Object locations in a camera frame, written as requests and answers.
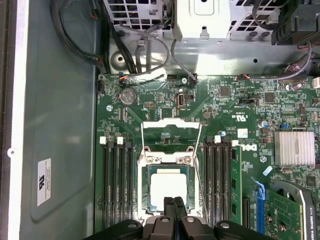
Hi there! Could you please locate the metal CPU socket cover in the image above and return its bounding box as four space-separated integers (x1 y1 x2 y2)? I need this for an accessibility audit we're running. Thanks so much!
140 117 203 165

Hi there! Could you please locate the silver square CPU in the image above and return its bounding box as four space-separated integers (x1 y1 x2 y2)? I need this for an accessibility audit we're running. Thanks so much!
147 166 191 216

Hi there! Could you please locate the white label sticker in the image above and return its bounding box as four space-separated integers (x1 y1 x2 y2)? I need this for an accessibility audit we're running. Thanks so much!
36 157 53 207

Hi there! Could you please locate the black graphics card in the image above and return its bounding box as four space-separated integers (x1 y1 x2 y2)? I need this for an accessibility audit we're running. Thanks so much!
264 178 320 240

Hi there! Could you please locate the black looped cable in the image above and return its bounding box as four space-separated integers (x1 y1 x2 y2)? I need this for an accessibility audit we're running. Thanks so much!
49 0 112 75

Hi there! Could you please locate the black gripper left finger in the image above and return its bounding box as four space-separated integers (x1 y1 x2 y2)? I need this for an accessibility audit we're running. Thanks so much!
82 196 177 240

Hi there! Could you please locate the metal CPU locking lever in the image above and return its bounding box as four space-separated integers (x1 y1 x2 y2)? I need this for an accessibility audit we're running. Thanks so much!
192 159 210 217

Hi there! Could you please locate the blue expansion slot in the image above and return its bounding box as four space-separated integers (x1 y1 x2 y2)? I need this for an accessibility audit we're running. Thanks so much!
252 176 267 235

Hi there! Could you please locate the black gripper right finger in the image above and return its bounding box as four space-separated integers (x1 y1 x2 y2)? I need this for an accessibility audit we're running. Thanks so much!
174 196 266 240

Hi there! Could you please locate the silver internal USB connector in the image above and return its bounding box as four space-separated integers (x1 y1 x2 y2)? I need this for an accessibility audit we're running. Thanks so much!
176 92 188 110

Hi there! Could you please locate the round silver coin battery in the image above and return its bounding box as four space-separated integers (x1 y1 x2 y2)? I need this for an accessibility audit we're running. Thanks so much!
119 87 138 107

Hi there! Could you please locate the black plastic connector block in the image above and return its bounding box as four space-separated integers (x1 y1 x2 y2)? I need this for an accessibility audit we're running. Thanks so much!
271 0 320 47

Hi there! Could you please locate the silver finned heat sink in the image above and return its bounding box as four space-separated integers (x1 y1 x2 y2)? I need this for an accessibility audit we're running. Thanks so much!
273 130 316 168

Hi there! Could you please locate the grey braided wire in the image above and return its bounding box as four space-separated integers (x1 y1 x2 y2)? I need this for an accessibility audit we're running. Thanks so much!
170 37 200 82

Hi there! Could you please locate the black and grey PC case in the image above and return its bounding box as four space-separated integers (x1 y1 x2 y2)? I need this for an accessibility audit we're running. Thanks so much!
0 0 320 240

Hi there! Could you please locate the black expansion slot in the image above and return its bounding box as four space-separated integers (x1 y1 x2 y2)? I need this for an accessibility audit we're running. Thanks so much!
242 196 252 229

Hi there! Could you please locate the silver metal drive bracket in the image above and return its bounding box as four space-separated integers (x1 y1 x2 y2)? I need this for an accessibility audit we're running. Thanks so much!
172 0 232 42

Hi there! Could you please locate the green motherboard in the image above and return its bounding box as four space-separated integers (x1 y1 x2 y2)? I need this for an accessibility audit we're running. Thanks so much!
94 72 320 240

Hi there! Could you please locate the metal CPU socket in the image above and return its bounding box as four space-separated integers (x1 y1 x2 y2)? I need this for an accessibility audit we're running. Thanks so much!
136 143 201 226

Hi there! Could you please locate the green RAM stick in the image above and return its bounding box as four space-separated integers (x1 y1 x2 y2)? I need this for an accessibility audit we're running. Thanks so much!
230 146 243 226

